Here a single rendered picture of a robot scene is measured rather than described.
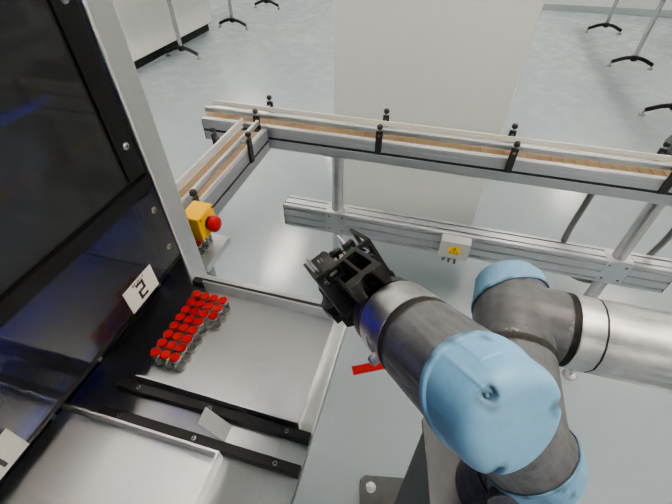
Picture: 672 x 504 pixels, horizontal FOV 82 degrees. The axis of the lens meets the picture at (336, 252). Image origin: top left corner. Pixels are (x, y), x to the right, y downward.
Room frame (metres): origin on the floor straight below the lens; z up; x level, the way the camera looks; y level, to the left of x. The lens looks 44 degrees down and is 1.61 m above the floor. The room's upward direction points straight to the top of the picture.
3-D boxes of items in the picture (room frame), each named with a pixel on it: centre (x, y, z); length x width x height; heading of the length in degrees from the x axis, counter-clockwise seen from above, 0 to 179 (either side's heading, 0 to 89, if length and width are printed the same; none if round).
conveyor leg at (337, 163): (1.39, -0.01, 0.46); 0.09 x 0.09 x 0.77; 74
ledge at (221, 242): (0.78, 0.39, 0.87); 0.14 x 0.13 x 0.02; 74
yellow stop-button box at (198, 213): (0.76, 0.35, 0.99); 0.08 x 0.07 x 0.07; 74
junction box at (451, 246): (1.18, -0.50, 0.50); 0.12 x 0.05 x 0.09; 74
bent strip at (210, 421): (0.27, 0.17, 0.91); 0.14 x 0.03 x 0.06; 75
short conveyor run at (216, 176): (1.07, 0.41, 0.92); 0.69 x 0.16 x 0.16; 164
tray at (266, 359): (0.45, 0.20, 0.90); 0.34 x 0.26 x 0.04; 74
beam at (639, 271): (1.24, -0.54, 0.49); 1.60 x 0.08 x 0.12; 74
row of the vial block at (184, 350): (0.48, 0.30, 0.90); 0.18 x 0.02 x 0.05; 164
